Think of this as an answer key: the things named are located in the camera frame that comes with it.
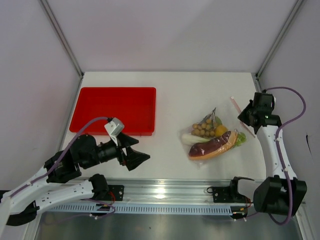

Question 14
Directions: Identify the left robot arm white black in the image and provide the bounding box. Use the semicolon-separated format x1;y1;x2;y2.
0;133;150;226

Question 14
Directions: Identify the purple cable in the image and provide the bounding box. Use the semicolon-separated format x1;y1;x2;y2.
232;86;307;225
0;116;117;221

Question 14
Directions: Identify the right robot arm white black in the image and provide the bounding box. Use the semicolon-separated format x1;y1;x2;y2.
225;92;307;218

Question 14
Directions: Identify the aluminium mounting rail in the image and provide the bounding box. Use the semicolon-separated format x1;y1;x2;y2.
33;177;307;206

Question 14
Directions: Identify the left aluminium frame post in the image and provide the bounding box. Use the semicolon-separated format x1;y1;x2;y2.
38;0;84;79

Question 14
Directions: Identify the slotted white cable duct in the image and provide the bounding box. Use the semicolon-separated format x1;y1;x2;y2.
50;202;233;216

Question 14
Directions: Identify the clear pink-dotted zip bag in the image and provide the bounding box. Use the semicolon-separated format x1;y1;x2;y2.
178;96;255;166

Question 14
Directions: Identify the orange purple sweet potato slice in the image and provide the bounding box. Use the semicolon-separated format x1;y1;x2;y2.
188;131;238;161

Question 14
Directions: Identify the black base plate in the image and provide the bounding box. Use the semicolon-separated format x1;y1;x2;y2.
206;186;251;204
101;185;125;202

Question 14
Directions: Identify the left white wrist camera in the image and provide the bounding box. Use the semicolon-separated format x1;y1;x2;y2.
104;117;125;147

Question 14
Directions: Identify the right aluminium frame post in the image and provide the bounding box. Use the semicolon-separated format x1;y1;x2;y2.
255;0;307;81

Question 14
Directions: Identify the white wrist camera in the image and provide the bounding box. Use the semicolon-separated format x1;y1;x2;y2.
271;95;276;108
104;117;125;147

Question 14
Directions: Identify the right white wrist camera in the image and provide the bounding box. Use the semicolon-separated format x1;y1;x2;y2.
271;95;276;108

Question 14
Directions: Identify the aluminium frame post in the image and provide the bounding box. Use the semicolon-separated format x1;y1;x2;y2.
255;0;307;81
38;0;84;79

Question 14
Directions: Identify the yellow potato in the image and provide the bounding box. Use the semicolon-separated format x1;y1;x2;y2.
215;124;228;137

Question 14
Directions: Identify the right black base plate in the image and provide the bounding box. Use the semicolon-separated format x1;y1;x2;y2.
206;186;251;204

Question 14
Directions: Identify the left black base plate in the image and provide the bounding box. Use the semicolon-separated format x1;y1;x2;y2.
101;185;125;202

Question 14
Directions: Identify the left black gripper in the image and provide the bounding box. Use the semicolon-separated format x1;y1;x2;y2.
83;131;151;170

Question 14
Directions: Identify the red plastic tray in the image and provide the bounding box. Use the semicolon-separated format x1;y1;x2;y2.
69;87;157;136

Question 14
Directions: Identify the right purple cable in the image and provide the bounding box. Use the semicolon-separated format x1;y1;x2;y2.
232;86;307;225

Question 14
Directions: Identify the bunch of tan longans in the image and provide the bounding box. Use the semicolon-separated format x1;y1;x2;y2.
190;108;222;138

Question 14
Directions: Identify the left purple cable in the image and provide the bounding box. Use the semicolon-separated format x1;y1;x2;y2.
0;116;117;221

